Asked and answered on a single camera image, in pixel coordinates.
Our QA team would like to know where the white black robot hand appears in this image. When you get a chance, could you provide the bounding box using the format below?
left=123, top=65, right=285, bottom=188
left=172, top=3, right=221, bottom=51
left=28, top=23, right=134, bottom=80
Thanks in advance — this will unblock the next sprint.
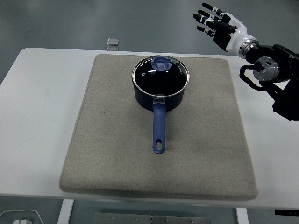
left=192, top=2, right=257, bottom=53

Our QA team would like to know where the glass pot lid blue knob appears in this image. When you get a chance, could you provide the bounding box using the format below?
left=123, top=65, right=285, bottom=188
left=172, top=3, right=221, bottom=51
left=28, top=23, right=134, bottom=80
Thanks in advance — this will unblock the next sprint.
left=132, top=56, right=190, bottom=97

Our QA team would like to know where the beige fabric mat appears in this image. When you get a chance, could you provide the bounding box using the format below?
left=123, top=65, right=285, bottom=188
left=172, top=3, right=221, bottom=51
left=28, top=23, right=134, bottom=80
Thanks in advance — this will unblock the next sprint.
left=58, top=54, right=258, bottom=201

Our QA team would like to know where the white table leg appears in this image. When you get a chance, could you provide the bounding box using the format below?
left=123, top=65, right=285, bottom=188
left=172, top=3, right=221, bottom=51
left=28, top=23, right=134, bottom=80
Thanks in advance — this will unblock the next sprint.
left=235, top=207, right=249, bottom=224
left=57, top=199, right=75, bottom=224

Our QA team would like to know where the black flat bar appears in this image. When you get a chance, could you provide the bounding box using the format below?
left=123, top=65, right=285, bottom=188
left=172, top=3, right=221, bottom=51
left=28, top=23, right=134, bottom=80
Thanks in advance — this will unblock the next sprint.
left=274, top=209, right=299, bottom=216

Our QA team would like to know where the grey metal plate with screws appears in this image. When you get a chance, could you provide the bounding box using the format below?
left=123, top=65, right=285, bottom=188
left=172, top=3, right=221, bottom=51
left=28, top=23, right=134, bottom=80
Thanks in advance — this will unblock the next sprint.
left=94, top=212, right=212, bottom=224

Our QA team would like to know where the dark blue pot with handle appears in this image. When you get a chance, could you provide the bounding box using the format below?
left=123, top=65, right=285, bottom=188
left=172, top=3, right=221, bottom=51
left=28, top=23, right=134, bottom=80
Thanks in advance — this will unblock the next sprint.
left=133, top=78, right=187, bottom=155

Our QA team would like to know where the white device with cord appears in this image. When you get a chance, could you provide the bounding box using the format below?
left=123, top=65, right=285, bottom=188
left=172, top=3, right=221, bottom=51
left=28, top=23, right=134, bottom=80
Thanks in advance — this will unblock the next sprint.
left=0, top=209, right=44, bottom=224

